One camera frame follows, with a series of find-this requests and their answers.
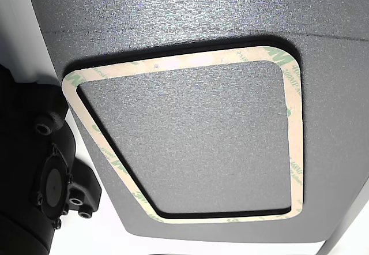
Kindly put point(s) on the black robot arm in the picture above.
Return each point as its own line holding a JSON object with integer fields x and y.
{"x": 23, "y": 151}

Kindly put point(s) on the dark gray frame holder plate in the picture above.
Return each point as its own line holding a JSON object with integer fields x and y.
{"x": 201, "y": 7}

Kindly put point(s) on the beige adhesive liner frame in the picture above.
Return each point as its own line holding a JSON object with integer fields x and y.
{"x": 296, "y": 151}

